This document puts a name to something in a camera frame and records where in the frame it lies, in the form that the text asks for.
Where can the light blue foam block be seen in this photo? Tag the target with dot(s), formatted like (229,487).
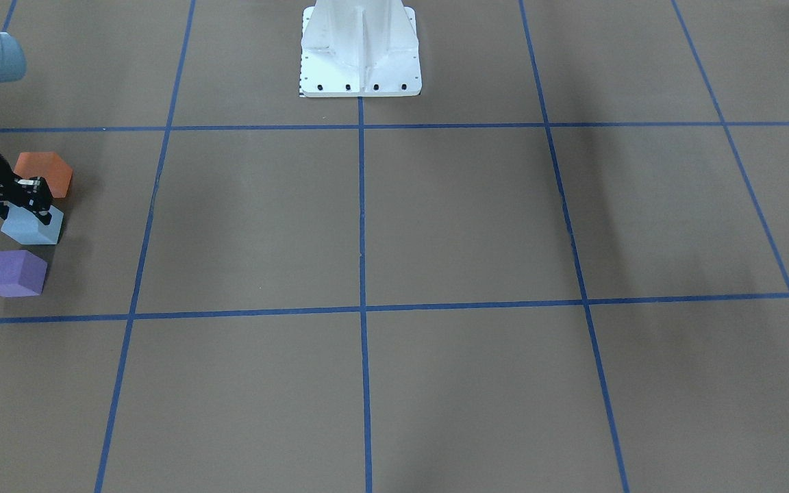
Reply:
(25,228)

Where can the orange foam block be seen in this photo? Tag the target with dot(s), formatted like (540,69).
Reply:
(49,165)

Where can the purple foam block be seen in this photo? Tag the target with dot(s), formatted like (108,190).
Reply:
(21,274)

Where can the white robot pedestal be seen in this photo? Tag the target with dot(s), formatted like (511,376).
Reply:
(359,49)

